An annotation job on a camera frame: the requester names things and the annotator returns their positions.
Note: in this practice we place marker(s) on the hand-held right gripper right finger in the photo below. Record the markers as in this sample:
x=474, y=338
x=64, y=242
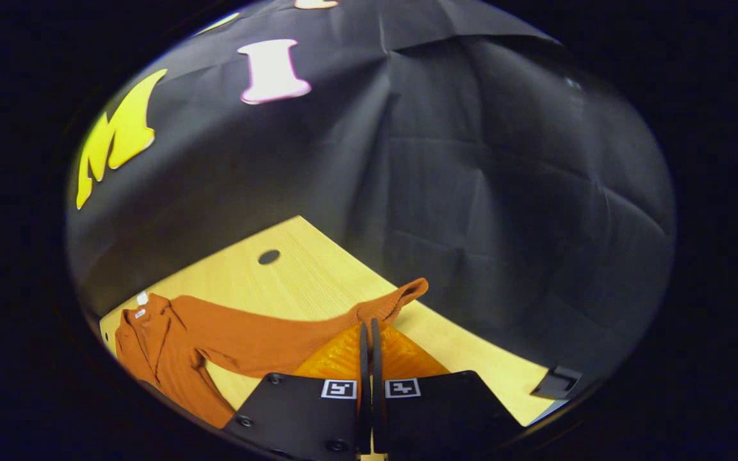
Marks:
x=439, y=413

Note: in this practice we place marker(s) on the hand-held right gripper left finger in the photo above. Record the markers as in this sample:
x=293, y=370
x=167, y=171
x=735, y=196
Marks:
x=298, y=413

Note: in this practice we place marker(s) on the orange knit garment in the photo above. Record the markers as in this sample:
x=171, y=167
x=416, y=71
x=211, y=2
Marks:
x=247, y=339

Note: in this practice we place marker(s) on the black backdrop cloth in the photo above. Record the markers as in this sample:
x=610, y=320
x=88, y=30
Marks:
x=471, y=192

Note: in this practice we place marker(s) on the black table corner bracket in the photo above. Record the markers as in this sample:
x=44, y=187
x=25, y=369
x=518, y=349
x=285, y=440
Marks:
x=558, y=383

